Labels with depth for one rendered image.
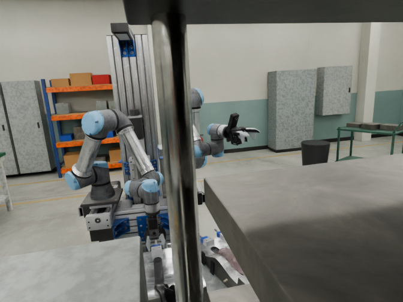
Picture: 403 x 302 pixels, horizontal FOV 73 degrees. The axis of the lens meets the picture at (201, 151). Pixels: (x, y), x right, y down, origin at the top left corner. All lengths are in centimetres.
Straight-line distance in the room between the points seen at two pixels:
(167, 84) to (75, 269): 30
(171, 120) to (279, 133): 644
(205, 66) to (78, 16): 288
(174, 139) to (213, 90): 627
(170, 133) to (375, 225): 32
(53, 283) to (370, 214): 38
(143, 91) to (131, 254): 153
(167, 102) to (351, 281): 36
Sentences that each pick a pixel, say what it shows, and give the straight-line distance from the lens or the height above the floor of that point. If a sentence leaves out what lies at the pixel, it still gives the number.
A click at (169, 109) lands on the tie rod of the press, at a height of 165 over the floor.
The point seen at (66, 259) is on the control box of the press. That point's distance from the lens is 44.
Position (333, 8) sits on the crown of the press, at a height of 181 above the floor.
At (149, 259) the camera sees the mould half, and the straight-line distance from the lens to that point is 144.
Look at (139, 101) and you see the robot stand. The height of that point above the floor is 162.
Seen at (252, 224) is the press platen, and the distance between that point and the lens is 31.
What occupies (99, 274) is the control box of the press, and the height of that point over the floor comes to 147.
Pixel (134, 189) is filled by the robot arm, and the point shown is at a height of 122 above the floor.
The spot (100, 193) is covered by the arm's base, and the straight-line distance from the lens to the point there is 182.
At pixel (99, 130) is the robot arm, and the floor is 150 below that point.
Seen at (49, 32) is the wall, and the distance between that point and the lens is 686.
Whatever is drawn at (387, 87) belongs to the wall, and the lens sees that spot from 932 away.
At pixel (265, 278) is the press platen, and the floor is 153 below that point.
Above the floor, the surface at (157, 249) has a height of 92.
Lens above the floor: 169
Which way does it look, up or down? 13 degrees down
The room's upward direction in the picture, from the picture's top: 3 degrees counter-clockwise
